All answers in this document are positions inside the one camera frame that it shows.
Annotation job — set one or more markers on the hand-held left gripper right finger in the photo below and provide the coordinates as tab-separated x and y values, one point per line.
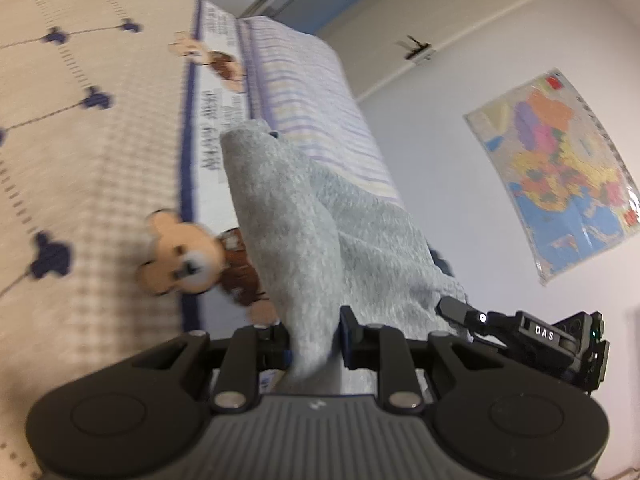
346	335

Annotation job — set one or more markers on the white door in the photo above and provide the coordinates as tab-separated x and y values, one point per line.
450	20

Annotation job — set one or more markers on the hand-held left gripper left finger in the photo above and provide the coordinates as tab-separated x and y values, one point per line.
280	345

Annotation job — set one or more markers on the printed bear blanket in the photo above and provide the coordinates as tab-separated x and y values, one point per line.
100	135

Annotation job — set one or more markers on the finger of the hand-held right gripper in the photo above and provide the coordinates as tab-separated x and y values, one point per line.
465	316

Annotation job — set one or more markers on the grey black-striped garment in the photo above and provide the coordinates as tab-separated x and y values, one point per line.
300	235

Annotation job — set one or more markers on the colourful wall map poster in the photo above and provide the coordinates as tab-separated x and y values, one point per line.
565	170

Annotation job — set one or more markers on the purple plaid quilt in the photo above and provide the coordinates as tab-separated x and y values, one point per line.
310	100

